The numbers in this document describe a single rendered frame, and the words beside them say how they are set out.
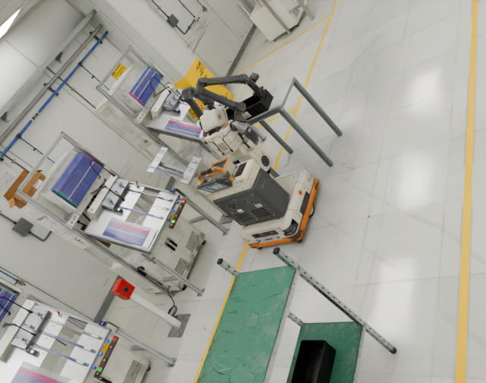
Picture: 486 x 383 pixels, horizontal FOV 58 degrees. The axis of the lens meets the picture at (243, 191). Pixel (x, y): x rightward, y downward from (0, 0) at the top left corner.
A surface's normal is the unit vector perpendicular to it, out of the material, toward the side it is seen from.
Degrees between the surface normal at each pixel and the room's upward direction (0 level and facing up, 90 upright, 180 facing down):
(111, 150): 90
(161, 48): 90
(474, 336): 0
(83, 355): 47
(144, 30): 90
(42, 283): 90
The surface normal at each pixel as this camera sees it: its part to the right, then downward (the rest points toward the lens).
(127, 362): 0.68, -0.23
